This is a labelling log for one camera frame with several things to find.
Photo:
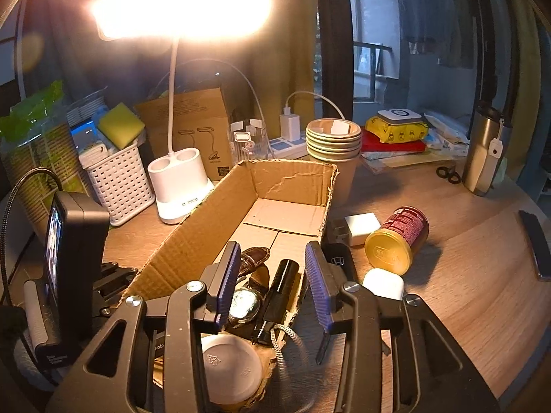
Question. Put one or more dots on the white round jar lid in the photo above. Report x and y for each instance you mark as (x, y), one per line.
(232, 370)

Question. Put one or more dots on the red can with yellow lid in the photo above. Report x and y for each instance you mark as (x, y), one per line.
(400, 228)

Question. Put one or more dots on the small white carton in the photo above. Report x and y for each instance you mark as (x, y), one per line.
(97, 157)

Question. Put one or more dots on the yellow sponge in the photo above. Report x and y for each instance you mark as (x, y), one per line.
(120, 124)

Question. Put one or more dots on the brown lamp carton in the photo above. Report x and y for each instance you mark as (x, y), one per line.
(198, 124)

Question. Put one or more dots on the black sliding door frame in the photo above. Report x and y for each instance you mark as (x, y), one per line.
(486, 30)

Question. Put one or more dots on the white plastic basket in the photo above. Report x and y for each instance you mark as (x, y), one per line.
(120, 189)

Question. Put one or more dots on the black car key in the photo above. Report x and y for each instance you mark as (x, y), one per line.
(342, 260)

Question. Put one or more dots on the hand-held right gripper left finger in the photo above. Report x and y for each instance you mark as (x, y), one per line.
(224, 286)

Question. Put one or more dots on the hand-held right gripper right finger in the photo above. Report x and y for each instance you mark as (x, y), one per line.
(319, 286)

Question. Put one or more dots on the hanging grey clothes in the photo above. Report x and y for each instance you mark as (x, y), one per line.
(434, 17)

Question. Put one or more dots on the stack of paper cups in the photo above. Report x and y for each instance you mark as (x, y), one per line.
(333, 155)

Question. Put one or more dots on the white earbuds case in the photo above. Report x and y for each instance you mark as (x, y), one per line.
(383, 283)

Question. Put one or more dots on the white power strip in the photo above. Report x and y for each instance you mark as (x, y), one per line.
(282, 146)

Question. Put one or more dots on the black smartphone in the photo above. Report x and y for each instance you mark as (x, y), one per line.
(536, 245)

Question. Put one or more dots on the white paper packets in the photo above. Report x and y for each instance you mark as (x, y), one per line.
(447, 135)

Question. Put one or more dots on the cardboard box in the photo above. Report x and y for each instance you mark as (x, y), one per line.
(206, 223)

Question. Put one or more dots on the clear plastic packaging stack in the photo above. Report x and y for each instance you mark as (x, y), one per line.
(86, 105)

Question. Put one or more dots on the steel thermos with tag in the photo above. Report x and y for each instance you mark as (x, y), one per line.
(482, 155)

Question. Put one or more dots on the bagged pack of paper cups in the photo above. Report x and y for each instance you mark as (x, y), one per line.
(38, 155)

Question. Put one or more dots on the white square power adapter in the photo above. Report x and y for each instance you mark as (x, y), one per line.
(363, 228)

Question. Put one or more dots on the clear plastic container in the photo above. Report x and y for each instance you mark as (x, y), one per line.
(247, 146)

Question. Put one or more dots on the white folded paper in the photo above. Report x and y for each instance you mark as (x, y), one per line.
(340, 128)

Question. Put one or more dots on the white slim usb charger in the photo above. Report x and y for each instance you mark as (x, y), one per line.
(292, 124)

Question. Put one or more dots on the white desk lamp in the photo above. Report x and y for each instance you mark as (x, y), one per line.
(181, 180)

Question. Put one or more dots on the yellow wet wipes pack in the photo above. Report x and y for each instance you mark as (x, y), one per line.
(396, 131)

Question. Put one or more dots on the blue tissue pack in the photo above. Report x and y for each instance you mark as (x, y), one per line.
(84, 131)

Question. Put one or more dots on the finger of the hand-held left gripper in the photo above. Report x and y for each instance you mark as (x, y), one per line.
(116, 279)

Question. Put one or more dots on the red flat packet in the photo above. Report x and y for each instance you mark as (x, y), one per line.
(374, 146)

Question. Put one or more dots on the tan paper envelope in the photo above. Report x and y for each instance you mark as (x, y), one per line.
(387, 161)

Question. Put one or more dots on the black cylindrical flashlight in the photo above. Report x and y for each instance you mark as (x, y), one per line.
(282, 284)

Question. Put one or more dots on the yellow curtain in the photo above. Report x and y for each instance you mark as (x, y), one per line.
(531, 51)
(292, 51)

